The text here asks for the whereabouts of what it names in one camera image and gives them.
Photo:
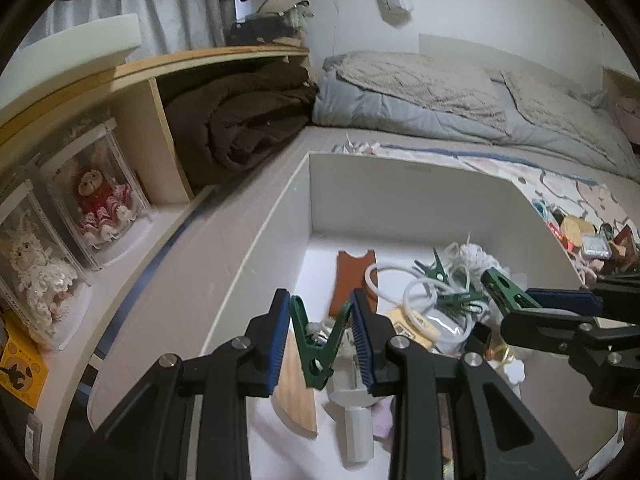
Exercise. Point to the wooden board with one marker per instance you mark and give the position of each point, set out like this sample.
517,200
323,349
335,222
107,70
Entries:
295,400

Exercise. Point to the red cigarette box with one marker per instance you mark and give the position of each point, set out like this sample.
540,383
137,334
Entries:
626,242

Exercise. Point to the beige labelled packet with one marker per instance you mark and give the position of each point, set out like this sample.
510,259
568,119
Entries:
407,327

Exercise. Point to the brown leather card sleeve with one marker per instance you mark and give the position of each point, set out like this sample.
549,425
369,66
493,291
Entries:
355,275

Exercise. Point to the white dressed doll in case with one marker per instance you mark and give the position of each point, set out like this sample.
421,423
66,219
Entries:
30,270

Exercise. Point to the wooden shelf unit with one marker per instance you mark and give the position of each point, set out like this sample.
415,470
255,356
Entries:
150,67

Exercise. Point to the white knitted cloth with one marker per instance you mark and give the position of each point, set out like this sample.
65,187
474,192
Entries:
477,260

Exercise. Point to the large dark green clamp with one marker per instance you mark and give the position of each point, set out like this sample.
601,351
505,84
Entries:
505,287

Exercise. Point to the grey duvet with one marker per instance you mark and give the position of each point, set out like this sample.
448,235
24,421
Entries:
400,120

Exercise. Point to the wooden wall niche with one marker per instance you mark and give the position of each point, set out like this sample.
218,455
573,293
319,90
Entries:
617,80

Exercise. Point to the beige quilted pillow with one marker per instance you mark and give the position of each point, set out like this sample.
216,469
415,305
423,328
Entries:
420,82
555,110

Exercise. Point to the white foam slab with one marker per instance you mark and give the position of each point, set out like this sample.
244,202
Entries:
75,45

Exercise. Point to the pink clothes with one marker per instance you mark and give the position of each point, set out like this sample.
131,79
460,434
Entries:
629,112

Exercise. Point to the white headboard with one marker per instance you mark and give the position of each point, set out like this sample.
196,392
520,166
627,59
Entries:
455,45

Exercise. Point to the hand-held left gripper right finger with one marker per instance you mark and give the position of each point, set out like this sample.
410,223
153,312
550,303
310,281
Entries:
364,350

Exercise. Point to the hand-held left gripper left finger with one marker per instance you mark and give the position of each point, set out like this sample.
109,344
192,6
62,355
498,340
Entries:
277,345

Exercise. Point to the green clothespin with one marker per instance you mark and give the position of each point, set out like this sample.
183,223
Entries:
432,267
460,302
312,360

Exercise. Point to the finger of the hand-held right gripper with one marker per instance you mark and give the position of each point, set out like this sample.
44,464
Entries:
565,301
540,330

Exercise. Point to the yellow box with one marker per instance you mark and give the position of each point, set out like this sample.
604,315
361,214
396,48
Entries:
20,365

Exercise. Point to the black bag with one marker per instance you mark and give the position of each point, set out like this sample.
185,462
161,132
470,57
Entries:
255,30

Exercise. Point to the white plastic bottle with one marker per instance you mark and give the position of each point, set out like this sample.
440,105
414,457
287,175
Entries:
357,430

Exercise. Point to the printed blanket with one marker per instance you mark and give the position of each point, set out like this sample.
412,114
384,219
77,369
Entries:
575,195

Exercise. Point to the brown blanket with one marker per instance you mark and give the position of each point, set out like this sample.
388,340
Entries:
240,120

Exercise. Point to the white cap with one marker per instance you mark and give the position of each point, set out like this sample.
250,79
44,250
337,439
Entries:
275,2

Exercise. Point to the grey curtain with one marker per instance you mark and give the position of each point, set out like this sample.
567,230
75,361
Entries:
165,15

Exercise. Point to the white cardboard box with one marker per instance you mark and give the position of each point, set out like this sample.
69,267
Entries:
400,195

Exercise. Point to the clear plastic container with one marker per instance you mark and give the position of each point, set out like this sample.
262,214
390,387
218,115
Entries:
595,246

